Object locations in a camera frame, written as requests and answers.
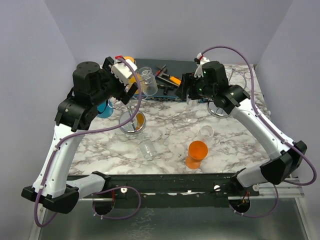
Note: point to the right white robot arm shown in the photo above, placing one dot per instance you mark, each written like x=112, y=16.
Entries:
x=284, y=153

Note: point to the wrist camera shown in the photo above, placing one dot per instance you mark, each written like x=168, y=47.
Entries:
x=200, y=60
x=121, y=70

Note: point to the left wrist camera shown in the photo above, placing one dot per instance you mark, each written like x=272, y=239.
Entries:
x=121, y=70

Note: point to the ribbed clear glass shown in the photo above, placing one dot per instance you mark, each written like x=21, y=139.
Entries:
x=189, y=116
x=148, y=81
x=147, y=149

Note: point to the black mounting rail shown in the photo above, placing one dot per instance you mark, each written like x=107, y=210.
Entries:
x=176, y=190

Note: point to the clear plastic cup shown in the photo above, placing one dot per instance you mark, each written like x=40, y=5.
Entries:
x=205, y=134

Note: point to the aluminium frame rail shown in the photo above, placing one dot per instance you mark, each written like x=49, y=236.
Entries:
x=275, y=192

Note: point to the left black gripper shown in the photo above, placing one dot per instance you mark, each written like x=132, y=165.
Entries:
x=107, y=73

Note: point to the blue plastic goblet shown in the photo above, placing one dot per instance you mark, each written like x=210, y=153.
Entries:
x=105, y=110

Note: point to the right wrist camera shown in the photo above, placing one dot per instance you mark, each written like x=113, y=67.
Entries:
x=200, y=60

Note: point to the orange plastic goblet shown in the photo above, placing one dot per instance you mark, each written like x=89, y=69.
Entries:
x=197, y=151

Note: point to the dark blue network switch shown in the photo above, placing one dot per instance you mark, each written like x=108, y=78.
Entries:
x=175, y=68

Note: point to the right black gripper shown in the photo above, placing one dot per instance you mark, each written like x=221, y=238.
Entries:
x=181, y=91

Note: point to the yellow plastic wine glass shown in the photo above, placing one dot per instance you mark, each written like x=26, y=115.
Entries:
x=132, y=79

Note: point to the orange black screwdriver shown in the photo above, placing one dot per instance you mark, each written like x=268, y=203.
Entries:
x=167, y=77

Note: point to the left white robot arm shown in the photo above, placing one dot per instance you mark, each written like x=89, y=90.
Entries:
x=93, y=84

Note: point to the black T-handle tool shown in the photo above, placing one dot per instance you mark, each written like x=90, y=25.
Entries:
x=166, y=88

